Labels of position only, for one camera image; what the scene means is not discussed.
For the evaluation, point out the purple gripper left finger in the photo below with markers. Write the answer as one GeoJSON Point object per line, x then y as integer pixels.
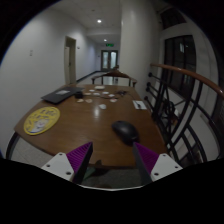
{"type": "Point", "coordinates": [71, 166]}

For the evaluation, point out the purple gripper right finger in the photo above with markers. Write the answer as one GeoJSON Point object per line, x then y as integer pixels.
{"type": "Point", "coordinates": [153, 166]}

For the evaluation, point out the black computer mouse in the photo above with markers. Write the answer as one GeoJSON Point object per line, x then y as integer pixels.
{"type": "Point", "coordinates": [126, 132]}

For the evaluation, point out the round yellow mouse pad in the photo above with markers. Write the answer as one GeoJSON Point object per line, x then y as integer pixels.
{"type": "Point", "coordinates": [41, 120]}

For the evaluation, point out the white paper with pen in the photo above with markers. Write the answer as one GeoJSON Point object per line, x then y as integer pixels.
{"type": "Point", "coordinates": [139, 105]}

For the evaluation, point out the small white object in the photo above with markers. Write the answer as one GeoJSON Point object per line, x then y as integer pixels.
{"type": "Point", "coordinates": [103, 106]}

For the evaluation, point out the round wooden coaster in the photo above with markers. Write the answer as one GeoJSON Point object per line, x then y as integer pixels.
{"type": "Point", "coordinates": [88, 101]}

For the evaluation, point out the small black box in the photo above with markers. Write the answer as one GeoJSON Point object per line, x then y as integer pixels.
{"type": "Point", "coordinates": [78, 95]}

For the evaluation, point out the black laptop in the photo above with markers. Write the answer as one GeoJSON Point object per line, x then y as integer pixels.
{"type": "Point", "coordinates": [61, 94]}

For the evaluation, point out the white plate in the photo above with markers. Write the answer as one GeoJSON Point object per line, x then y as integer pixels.
{"type": "Point", "coordinates": [99, 87]}

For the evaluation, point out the wooden chair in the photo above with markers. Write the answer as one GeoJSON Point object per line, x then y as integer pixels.
{"type": "Point", "coordinates": [115, 74]}

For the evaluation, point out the wooden stair handrail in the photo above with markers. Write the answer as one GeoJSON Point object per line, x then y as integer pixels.
{"type": "Point", "coordinates": [194, 75]}

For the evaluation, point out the double glass door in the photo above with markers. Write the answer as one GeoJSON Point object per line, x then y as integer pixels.
{"type": "Point", "coordinates": [109, 59]}

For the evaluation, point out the side door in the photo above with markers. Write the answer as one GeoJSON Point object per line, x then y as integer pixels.
{"type": "Point", "coordinates": [69, 60]}

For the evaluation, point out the dark window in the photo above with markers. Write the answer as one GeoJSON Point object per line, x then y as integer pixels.
{"type": "Point", "coordinates": [180, 52]}

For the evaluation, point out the green exit sign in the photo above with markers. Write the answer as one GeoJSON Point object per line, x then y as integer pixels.
{"type": "Point", "coordinates": [109, 45]}

